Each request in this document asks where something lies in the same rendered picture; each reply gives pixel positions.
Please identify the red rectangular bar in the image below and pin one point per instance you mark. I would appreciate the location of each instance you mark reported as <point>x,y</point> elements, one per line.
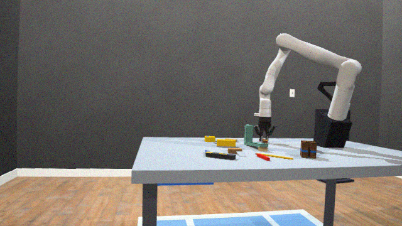
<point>263,157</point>

